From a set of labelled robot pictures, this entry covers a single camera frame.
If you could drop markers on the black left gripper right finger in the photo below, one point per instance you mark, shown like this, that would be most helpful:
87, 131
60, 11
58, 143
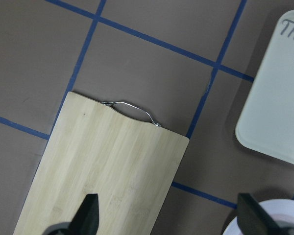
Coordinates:
252, 219

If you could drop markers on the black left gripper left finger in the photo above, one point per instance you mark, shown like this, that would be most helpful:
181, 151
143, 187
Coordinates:
84, 222

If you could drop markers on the cream bear tray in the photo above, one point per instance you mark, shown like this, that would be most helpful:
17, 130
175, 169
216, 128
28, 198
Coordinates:
266, 123

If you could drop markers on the wooden cutting board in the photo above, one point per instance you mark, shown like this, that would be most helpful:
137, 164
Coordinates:
129, 164

